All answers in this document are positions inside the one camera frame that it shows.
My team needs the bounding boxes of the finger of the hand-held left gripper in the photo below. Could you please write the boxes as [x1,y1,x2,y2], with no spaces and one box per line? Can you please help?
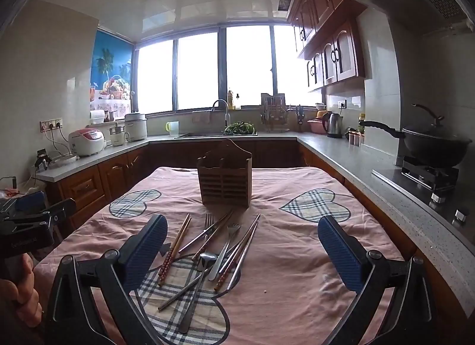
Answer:
[11,191,47,216]
[35,198,77,232]

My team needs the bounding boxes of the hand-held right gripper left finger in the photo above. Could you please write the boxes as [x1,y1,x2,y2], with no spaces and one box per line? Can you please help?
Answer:
[45,214,169,345]

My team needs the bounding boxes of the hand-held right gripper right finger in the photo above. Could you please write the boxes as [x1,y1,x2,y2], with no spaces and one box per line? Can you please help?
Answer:
[317,215,438,345]

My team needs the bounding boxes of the wooden chopstick red patterned end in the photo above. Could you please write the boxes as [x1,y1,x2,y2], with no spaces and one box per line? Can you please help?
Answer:
[161,216,193,286]
[158,213,191,287]

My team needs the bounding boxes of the slim silver fork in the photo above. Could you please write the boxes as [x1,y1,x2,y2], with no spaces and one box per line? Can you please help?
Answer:
[178,213,216,255]

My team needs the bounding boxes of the silver spoon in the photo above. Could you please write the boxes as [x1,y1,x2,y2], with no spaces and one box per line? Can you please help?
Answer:
[179,252,219,334]

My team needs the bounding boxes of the dark brown chopstick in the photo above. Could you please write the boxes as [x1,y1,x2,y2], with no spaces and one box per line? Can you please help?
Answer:
[191,209,234,260]
[195,212,235,261]

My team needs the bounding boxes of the wide silver fork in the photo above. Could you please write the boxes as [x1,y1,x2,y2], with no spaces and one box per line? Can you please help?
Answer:
[207,222,243,282]

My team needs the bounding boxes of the metal chopstick red patterned end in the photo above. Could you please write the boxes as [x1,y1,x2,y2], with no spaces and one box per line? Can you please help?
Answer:
[214,219,257,292]

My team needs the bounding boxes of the wooden utensil holder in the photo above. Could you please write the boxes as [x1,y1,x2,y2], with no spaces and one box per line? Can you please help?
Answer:
[197,139,253,208]

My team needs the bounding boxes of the person's left hand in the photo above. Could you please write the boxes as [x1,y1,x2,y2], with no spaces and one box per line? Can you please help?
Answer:
[0,254,44,328]

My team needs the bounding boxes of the small black tripod device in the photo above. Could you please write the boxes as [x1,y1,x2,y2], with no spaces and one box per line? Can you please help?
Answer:
[35,149,53,169]

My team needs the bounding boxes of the pink plaid-heart tablecloth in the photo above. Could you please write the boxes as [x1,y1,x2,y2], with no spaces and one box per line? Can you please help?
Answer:
[33,166,409,345]

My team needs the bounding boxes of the pink and white rice cooker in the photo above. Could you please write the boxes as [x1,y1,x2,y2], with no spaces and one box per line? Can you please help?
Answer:
[68,128,106,156]

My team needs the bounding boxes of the small white electric pot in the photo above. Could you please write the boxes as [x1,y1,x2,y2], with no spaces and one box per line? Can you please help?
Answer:
[109,123,130,146]

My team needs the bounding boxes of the grey kitchen countertop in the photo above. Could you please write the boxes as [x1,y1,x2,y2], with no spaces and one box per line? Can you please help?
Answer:
[35,131,475,316]

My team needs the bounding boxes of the large white electric cooker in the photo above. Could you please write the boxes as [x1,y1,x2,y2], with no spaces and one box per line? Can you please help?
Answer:
[124,112,148,142]

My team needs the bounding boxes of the gas stove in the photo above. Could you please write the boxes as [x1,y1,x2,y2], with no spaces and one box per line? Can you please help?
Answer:
[373,156,475,227]

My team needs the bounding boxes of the kitchen sink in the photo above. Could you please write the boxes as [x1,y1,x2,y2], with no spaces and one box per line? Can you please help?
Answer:
[174,131,260,139]

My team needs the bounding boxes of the steel electric kettle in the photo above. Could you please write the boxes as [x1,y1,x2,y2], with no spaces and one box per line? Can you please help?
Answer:
[321,111,344,139]

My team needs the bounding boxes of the pink basin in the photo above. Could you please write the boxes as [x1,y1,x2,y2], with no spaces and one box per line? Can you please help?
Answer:
[307,118,329,134]

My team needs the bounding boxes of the black wok with lid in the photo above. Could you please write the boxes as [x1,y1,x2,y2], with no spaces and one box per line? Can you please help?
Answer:
[362,104,472,168]

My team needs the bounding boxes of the green leafy vegetables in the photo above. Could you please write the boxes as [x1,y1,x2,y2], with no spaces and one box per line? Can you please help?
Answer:
[223,121,257,136]

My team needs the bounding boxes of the steel kitchen faucet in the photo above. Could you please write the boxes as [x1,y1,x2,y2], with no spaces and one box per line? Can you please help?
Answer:
[210,99,231,127]

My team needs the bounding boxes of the blue fruit print blind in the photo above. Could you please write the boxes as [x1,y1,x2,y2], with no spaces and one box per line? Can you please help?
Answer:
[90,30,134,112]

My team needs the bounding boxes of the dish drying rack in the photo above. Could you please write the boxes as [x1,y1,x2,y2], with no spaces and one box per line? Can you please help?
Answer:
[260,93,289,132]

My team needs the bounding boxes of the kitchen window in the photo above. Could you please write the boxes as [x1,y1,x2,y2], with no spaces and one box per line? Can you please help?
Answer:
[134,24,327,115]

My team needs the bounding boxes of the wooden upper cabinets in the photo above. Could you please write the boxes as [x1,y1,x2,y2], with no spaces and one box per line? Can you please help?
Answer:
[287,0,368,93]

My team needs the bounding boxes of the row of wall outlets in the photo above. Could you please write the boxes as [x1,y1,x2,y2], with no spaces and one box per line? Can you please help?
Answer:
[40,118,64,132]

